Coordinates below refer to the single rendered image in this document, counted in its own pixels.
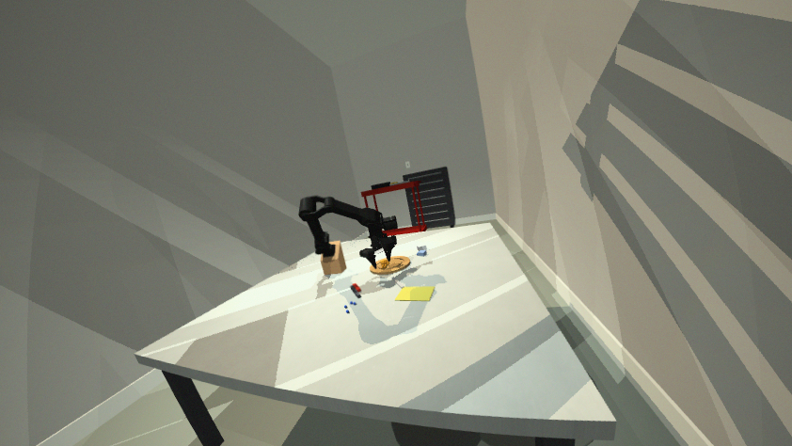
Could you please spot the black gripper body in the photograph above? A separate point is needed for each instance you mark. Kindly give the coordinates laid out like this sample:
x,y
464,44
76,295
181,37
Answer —
x,y
369,252

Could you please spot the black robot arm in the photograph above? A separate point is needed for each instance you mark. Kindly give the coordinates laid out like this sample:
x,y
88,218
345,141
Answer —
x,y
367,217

